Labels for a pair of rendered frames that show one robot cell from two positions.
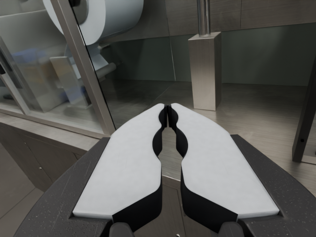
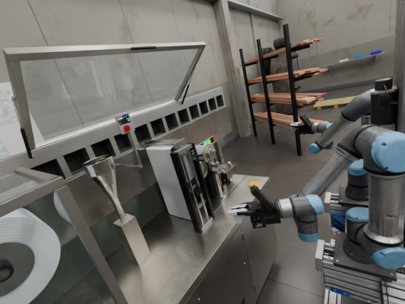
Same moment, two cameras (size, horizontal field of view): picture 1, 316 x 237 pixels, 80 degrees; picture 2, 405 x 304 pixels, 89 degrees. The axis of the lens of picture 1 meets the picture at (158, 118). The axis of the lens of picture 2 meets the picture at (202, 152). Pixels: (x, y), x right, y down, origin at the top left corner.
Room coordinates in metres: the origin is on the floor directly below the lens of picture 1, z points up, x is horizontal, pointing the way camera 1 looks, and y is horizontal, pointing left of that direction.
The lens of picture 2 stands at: (0.08, 0.73, 1.75)
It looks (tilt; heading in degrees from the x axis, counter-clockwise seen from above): 18 degrees down; 276
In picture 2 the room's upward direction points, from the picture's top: 15 degrees counter-clockwise
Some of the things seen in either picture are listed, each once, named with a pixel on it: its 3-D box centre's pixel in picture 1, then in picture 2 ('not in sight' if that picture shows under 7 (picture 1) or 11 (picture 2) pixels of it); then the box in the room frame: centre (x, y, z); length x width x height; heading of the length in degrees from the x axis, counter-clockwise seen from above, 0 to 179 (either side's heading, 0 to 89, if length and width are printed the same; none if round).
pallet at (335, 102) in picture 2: not in sight; (337, 102); (-3.89, -6.15, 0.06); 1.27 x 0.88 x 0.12; 148
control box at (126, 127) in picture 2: not in sight; (124, 123); (0.52, -0.30, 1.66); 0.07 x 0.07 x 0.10; 27
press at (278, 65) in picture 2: not in sight; (284, 76); (-2.59, -6.87, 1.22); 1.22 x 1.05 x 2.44; 57
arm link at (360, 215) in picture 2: not in sight; (362, 224); (-0.46, -0.06, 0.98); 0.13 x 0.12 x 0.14; 83
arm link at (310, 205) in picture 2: not in sight; (305, 206); (-0.19, 0.03, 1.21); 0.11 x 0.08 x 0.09; 173
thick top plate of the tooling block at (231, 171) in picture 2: not in sight; (213, 170); (0.20, -0.97, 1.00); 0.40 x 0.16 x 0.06; 144
